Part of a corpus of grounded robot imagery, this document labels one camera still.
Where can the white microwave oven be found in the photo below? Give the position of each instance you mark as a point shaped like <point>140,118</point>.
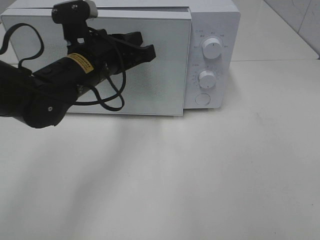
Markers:
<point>218,18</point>

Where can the white microwave door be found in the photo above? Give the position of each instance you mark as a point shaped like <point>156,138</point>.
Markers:
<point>152,88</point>

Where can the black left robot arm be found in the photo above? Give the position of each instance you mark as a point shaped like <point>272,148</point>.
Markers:
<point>42,98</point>

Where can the white timer knob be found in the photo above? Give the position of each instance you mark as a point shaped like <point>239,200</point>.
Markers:
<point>207,79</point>

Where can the upper white power knob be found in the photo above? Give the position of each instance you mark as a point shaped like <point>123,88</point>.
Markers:
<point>212,47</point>

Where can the round white door button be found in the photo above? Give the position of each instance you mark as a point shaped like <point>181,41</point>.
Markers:
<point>202,99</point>

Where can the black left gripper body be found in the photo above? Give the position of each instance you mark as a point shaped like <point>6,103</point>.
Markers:
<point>92,52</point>

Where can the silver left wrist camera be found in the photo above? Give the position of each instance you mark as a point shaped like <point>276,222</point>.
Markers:
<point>73,16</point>

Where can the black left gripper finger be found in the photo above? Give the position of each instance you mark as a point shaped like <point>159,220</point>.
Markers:
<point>133,39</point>
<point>133,55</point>

